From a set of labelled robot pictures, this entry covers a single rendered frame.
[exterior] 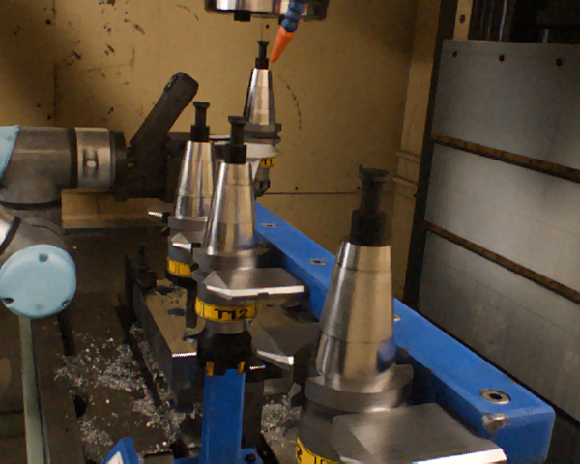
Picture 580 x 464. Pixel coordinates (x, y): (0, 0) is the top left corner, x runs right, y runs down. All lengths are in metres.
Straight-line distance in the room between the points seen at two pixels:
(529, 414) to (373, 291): 0.09
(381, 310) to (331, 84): 1.76
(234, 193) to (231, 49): 1.45
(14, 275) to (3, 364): 0.92
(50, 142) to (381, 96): 1.44
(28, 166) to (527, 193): 0.72
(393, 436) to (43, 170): 0.62
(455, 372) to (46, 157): 0.60
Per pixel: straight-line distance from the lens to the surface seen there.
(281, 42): 0.77
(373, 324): 0.35
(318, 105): 2.07
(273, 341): 0.42
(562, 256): 1.09
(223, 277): 0.52
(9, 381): 1.62
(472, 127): 1.25
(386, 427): 0.34
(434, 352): 0.40
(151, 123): 0.89
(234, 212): 0.54
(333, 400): 0.35
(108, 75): 1.91
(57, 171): 0.86
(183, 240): 0.61
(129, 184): 0.89
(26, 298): 0.75
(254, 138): 0.91
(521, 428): 0.36
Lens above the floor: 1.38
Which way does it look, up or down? 15 degrees down
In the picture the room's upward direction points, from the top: 5 degrees clockwise
